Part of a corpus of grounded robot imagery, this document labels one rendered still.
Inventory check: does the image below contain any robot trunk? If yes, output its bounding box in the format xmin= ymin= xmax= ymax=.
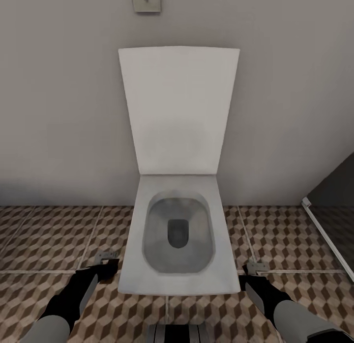
xmin=144 ymin=325 xmax=210 ymax=343

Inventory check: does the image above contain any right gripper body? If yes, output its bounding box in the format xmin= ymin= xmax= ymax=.
xmin=238 ymin=275 xmax=250 ymax=291

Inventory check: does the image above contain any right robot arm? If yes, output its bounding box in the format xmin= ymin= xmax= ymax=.
xmin=238 ymin=263 xmax=354 ymax=343

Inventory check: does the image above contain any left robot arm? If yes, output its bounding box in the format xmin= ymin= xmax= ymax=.
xmin=18 ymin=251 xmax=118 ymax=343

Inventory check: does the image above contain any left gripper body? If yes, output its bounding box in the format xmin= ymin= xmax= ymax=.
xmin=95 ymin=263 xmax=114 ymax=282

